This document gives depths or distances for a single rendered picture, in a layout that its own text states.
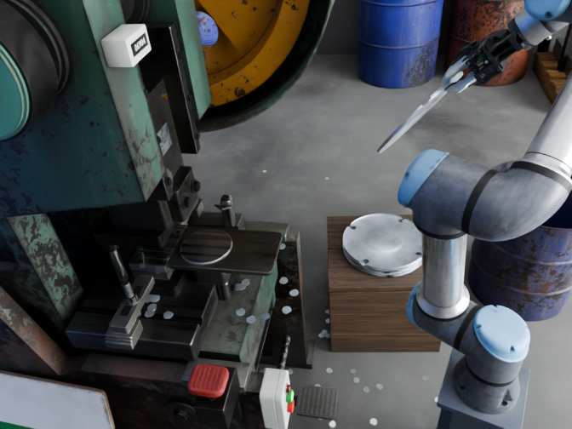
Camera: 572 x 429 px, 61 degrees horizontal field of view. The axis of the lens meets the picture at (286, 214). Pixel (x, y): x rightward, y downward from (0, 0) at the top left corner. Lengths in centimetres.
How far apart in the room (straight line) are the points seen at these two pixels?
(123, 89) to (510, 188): 62
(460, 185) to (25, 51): 65
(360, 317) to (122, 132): 117
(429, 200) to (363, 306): 89
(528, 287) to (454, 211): 116
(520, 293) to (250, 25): 135
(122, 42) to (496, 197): 60
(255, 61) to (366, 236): 79
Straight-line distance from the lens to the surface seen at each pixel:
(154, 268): 118
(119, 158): 84
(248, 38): 128
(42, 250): 116
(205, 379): 96
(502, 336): 115
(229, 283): 120
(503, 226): 84
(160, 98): 103
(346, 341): 185
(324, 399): 161
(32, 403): 140
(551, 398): 194
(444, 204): 85
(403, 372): 188
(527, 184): 84
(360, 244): 173
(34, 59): 71
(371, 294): 167
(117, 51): 76
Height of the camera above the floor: 155
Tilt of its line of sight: 38 degrees down
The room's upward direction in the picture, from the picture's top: 5 degrees counter-clockwise
